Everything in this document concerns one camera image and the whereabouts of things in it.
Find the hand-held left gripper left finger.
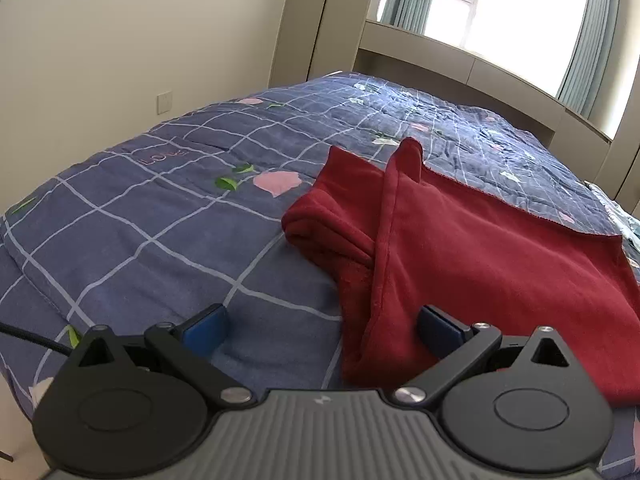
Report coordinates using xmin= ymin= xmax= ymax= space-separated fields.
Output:
xmin=67 ymin=303 xmax=255 ymax=411

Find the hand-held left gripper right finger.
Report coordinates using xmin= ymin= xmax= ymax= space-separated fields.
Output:
xmin=391 ymin=304 xmax=583 ymax=406

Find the red fleece blanket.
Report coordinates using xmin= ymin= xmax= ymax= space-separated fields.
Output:
xmin=282 ymin=137 xmax=640 ymax=407

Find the blue checked floral quilt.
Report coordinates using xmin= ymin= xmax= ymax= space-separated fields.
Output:
xmin=0 ymin=72 xmax=640 ymax=477

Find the light blue floral cloth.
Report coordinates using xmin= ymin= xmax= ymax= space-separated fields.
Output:
xmin=589 ymin=183 xmax=640 ymax=253

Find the beige bed surround cabinet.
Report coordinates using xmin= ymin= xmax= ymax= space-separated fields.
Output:
xmin=267 ymin=0 xmax=640 ymax=203

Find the window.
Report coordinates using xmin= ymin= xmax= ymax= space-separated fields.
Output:
xmin=424 ymin=0 xmax=592 ymax=97

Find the black cable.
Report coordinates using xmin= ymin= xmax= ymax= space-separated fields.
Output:
xmin=0 ymin=322 xmax=72 ymax=357

